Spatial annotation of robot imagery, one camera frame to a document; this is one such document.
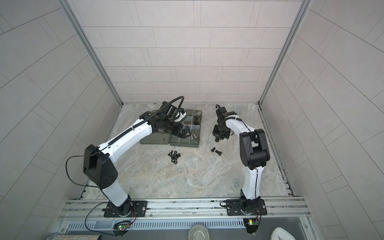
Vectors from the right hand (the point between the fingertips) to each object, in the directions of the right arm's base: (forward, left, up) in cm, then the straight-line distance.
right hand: (215, 135), depth 95 cm
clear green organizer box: (-2, +15, -2) cm, 15 cm away
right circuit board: (-47, -11, -5) cm, 48 cm away
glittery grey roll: (-46, +65, +3) cm, 80 cm away
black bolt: (+14, +12, -1) cm, 18 cm away
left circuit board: (-44, +47, +1) cm, 64 cm away
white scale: (-50, -21, -2) cm, 55 cm away
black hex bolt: (-8, +2, -3) cm, 9 cm away
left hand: (-5, +16, +15) cm, 23 cm away
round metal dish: (-48, +14, -3) cm, 50 cm away
